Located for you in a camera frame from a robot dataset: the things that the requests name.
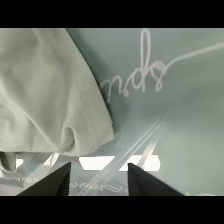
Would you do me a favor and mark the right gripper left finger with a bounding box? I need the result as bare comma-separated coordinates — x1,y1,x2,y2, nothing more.
17,161,72,197

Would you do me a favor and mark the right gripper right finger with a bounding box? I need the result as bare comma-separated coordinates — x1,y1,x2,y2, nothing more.
127,162,185,197

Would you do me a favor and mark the pale green garment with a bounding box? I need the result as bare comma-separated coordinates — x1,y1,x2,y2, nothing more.
0,28,115,173

